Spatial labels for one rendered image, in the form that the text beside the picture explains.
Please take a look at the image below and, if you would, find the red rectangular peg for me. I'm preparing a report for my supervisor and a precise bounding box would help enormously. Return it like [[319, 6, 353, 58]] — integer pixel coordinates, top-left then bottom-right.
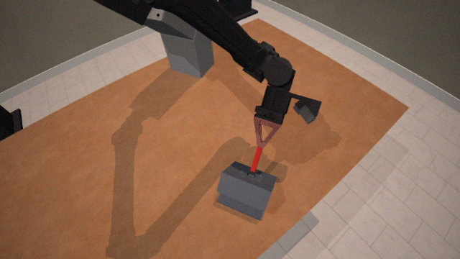
[[250, 147, 262, 172]]

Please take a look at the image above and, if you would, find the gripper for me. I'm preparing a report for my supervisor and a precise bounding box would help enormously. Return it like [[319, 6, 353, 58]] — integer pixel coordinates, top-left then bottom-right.
[[254, 86, 289, 148]]

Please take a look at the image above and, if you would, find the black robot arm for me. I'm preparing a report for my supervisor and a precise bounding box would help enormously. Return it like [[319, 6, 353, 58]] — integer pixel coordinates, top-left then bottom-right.
[[94, 0, 322, 124]]

